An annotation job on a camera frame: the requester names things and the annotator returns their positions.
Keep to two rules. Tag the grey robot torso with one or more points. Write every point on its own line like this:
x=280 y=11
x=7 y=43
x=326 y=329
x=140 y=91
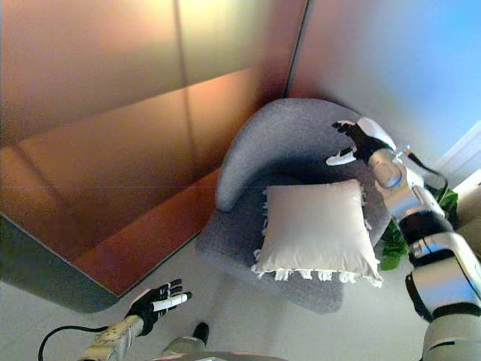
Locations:
x=229 y=356

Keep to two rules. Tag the grey fabric armchair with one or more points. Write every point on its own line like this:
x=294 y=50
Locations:
x=255 y=143

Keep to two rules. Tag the green leafy potted plant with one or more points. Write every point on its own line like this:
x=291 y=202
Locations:
x=394 y=248

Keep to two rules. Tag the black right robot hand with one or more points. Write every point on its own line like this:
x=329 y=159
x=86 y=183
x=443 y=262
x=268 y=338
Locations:
x=366 y=141

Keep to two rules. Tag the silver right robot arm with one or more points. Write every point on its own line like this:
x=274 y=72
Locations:
x=436 y=263

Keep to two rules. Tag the silver robot leg black foot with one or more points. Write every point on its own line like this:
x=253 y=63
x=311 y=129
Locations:
x=188 y=342

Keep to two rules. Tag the white fringed pillow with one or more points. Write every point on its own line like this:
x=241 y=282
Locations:
x=315 y=229

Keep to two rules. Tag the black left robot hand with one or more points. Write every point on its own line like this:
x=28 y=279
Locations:
x=150 y=308

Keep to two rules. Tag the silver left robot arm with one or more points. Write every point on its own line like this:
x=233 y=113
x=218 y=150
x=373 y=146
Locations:
x=112 y=338

